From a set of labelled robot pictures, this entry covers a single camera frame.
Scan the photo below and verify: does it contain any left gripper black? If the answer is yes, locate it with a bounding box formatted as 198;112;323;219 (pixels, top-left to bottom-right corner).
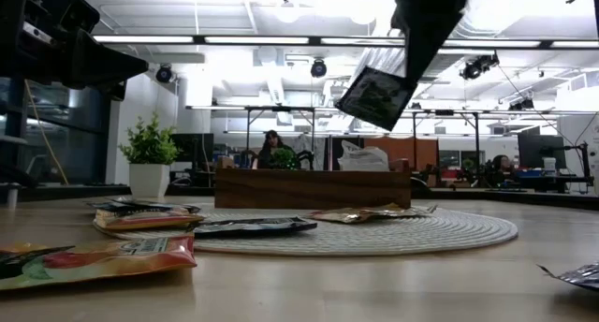
0;0;150;102

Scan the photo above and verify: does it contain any white orange tea sachet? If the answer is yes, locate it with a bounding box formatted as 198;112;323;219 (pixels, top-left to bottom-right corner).
337;139;371;172

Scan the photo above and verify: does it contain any wooden three-compartment box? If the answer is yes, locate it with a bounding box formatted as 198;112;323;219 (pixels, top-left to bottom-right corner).
213;156;413;210

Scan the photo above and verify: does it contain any silver packet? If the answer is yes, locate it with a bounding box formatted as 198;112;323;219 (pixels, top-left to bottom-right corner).
536;261;599;293

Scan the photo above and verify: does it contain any small green potted plant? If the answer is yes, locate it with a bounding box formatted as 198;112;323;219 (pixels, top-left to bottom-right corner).
117;111;182;200

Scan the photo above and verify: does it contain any black background monitor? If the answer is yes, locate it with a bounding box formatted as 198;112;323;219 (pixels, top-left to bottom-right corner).
518;134;567;170
170;133;215;164

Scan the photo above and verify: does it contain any orange room partition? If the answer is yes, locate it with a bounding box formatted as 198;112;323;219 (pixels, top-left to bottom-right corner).
363;137;440;177

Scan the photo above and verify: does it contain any round ceiling lamp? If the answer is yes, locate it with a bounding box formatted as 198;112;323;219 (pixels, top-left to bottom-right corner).
274;1;301;24

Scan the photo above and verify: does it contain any overhead LED light bar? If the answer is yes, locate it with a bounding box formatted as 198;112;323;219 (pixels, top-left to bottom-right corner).
91;34;599;51

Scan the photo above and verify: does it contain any person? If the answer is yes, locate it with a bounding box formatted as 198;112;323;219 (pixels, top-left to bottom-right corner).
255;129;294;169
489;154;514;178

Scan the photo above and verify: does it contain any bushy green background plant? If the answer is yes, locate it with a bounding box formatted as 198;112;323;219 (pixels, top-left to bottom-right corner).
270;147;301;171

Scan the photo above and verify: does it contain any white round woven placemat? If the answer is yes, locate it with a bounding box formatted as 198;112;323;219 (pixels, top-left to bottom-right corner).
92;204;519;257

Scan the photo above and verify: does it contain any black ceiling camera cluster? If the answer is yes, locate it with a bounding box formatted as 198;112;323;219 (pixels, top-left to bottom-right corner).
459;52;501;81

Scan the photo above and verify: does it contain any yellow hanging cable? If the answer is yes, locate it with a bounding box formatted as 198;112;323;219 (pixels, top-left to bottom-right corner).
22;78;70;186

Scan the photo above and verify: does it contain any black aluminium rig frame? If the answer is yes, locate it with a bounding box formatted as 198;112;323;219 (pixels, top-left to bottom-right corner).
18;183;599;212

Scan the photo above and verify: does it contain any black background rig frame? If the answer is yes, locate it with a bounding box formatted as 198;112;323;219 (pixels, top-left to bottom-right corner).
186;105;599;173

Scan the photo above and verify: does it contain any small grey post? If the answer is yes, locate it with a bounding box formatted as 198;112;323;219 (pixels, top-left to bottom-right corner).
5;182;21;210

